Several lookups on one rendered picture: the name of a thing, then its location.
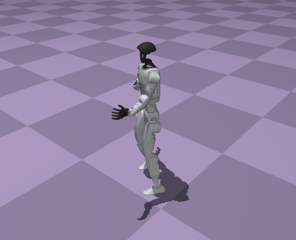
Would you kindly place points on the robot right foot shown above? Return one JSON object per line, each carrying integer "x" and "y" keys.
{"x": 143, "y": 166}

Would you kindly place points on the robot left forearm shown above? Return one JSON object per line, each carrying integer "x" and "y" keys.
{"x": 138, "y": 107}

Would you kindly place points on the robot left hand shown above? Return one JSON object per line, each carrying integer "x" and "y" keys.
{"x": 122, "y": 112}

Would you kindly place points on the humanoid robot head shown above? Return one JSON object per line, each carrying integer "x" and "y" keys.
{"x": 146, "y": 48}

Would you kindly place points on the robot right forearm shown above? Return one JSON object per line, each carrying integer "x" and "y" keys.
{"x": 136, "y": 87}

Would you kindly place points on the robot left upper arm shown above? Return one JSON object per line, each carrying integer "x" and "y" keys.
{"x": 153, "y": 80}

